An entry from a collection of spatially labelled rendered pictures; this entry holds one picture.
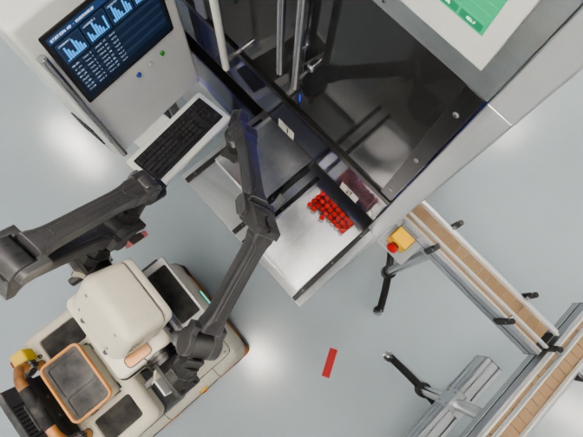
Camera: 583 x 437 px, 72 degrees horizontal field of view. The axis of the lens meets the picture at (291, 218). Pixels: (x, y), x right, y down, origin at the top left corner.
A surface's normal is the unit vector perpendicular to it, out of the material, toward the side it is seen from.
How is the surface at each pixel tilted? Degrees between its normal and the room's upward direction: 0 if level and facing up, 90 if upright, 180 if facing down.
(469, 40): 90
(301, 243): 0
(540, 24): 90
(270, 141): 0
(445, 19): 90
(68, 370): 0
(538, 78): 90
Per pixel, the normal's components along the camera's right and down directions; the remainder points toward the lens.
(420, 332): 0.04, -0.25
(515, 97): -0.73, 0.65
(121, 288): 0.55, -0.61
